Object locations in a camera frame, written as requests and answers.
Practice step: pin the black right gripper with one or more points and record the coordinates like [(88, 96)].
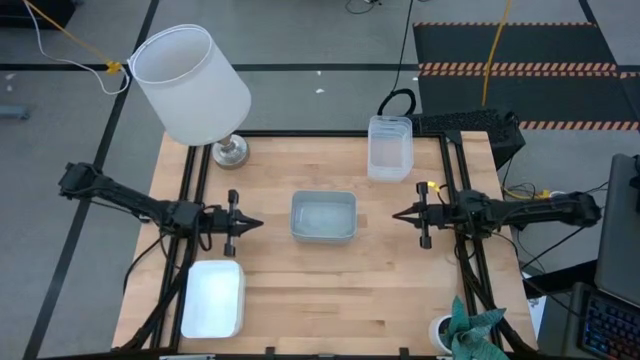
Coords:
[(442, 217)]

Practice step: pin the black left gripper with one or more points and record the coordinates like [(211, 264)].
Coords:
[(217, 222)]

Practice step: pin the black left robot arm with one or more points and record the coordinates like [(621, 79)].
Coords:
[(140, 202)]

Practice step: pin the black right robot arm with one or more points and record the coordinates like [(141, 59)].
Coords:
[(540, 210)]

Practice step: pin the black perforated computer case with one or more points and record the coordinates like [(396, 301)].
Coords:
[(475, 125)]

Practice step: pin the green plant in white pot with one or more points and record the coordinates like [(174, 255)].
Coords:
[(467, 335)]

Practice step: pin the white table lamp silver base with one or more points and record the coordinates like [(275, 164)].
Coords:
[(190, 85)]

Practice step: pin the white paper sheet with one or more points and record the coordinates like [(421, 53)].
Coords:
[(536, 310)]

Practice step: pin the black hazard-striped floor mat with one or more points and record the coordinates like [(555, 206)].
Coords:
[(525, 45)]

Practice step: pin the black backlit keyboard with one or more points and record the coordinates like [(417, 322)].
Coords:
[(610, 330)]

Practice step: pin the grey floor box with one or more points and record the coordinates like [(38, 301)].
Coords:
[(12, 112)]

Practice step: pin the black cabinet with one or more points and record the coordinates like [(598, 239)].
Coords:
[(30, 12)]

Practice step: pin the black aluminium table frame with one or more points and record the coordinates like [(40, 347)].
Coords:
[(310, 133)]

